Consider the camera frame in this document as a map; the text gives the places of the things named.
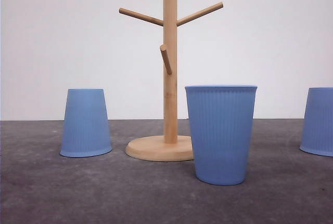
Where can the blue ribbed cup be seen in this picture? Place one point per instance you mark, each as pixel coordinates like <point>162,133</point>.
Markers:
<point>221,118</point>
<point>317,122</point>
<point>85,130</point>

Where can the wooden mug tree stand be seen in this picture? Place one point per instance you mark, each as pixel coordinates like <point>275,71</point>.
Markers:
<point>169,146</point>

